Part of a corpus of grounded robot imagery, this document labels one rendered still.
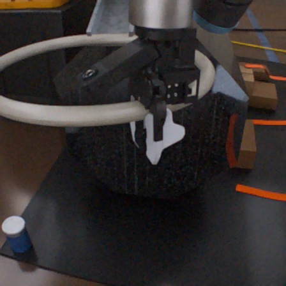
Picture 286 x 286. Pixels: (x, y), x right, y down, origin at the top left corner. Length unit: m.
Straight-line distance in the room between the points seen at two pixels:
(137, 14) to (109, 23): 0.58
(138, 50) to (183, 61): 0.08
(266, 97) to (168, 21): 2.01
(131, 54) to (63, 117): 0.13
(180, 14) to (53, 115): 0.23
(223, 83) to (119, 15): 0.46
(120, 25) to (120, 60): 0.56
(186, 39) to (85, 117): 0.18
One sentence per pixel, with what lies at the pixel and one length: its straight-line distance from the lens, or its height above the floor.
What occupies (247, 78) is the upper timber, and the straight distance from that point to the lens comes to 2.40.
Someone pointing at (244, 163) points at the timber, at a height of 0.05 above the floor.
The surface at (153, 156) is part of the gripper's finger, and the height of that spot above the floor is 0.87.
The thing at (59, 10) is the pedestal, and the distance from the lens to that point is 1.91.
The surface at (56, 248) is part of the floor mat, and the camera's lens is 1.52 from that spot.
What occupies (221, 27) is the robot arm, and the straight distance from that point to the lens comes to 0.61.
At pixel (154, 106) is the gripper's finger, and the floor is 0.96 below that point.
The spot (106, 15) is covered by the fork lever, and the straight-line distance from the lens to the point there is 1.09.
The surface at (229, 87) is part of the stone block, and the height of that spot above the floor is 0.62.
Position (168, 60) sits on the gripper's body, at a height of 1.01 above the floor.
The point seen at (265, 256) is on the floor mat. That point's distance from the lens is 1.53.
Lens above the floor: 1.21
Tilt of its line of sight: 36 degrees down
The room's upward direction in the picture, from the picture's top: straight up
